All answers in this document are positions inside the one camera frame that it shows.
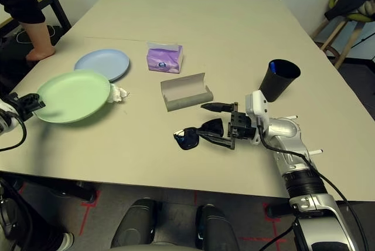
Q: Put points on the thin black stand leg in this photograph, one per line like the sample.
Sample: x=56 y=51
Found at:
x=363 y=41

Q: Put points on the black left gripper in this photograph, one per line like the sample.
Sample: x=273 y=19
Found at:
x=20 y=105

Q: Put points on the black sunglasses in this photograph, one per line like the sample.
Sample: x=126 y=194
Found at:
x=187 y=141

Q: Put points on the black and white shoe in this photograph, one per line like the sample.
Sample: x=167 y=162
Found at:
x=66 y=240

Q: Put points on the person's hand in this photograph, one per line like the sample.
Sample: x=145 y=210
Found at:
x=38 y=54

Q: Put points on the grey glasses case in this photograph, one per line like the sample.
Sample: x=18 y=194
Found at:
x=187 y=101

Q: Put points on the light blue plate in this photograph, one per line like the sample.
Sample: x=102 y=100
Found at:
x=105 y=63

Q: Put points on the yellow-green stool cushion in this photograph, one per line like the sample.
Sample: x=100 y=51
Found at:
x=359 y=17

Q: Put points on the short red tape strip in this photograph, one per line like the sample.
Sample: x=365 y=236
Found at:
x=195 y=198

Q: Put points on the black-capped white marker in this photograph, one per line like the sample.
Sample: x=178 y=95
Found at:
x=293 y=116

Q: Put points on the black pen cup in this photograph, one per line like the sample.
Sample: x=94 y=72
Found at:
x=275 y=86

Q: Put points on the light green plate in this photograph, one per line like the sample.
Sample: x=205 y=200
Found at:
x=73 y=95

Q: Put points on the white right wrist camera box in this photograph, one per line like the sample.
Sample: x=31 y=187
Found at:
x=255 y=104

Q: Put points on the red tape corner mark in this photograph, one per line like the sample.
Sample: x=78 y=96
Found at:
x=87 y=204

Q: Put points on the robot leg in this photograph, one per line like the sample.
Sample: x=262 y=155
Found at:
x=134 y=221
x=216 y=227

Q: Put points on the wooden stool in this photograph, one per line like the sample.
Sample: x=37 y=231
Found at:
x=348 y=40

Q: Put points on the blue marker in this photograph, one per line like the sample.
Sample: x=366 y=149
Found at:
x=272 y=67

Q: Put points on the robot left leg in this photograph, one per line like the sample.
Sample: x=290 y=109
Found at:
x=134 y=221

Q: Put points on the purple tissue pack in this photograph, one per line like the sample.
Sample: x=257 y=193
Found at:
x=164 y=60

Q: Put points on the person's bare forearm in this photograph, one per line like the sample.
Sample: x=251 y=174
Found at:
x=38 y=37

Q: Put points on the robot right leg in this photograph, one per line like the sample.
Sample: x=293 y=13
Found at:
x=216 y=227

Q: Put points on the white tissue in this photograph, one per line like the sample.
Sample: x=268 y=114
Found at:
x=118 y=94

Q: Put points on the red tape cross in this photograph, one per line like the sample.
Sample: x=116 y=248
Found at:
x=275 y=227

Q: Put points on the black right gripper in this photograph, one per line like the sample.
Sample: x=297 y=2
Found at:
x=241 y=125

